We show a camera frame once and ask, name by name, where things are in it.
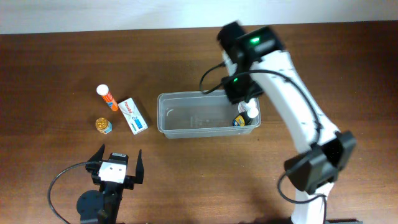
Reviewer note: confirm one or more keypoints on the white spray bottle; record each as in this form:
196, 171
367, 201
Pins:
251, 105

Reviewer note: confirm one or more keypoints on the small gold-lid balm jar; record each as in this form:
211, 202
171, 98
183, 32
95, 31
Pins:
103, 125

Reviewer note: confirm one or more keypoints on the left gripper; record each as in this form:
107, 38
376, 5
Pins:
132, 179

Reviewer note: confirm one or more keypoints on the white Panadol box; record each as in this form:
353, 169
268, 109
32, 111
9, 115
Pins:
133, 116

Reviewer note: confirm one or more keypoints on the orange effervescent tablet tube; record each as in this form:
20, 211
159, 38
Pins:
104, 92

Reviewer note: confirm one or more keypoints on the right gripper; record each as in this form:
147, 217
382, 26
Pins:
241, 94

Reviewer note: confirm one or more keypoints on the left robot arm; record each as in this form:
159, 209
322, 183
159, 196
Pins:
102, 205

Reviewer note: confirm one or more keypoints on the dark bottle white cap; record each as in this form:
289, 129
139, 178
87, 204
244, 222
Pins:
245, 117

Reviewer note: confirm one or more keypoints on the clear plastic container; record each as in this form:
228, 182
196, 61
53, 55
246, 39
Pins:
192, 114

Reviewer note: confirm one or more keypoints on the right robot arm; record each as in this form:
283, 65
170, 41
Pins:
257, 63

